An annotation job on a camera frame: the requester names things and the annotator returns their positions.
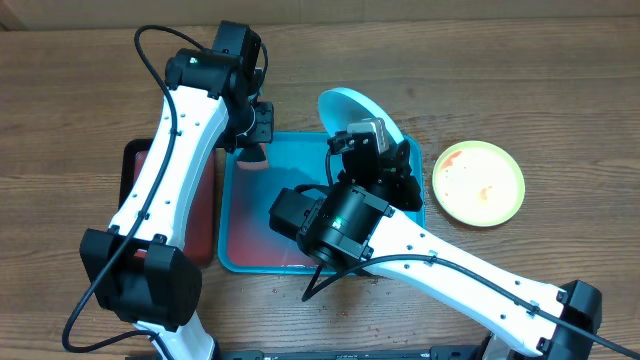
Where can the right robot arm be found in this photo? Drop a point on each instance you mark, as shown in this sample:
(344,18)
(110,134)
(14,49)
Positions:
(533,319)

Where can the teal plastic serving tray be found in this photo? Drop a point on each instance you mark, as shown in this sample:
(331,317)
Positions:
(303,213)

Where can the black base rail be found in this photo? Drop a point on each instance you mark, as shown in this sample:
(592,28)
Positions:
(449,352)

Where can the light blue plate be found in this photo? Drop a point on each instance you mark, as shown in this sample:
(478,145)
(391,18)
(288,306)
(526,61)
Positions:
(339,107)

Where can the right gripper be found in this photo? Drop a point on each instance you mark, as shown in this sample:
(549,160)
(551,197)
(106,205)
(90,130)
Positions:
(409,181)

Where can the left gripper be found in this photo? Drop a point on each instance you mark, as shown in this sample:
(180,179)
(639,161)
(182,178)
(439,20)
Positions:
(263,132)

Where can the black red small tray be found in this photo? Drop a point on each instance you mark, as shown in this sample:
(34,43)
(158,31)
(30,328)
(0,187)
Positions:
(199,236)

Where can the yellow green plate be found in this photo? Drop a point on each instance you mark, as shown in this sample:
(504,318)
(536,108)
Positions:
(478,183)

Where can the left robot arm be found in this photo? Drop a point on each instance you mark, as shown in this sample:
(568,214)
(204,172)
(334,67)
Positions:
(137,267)

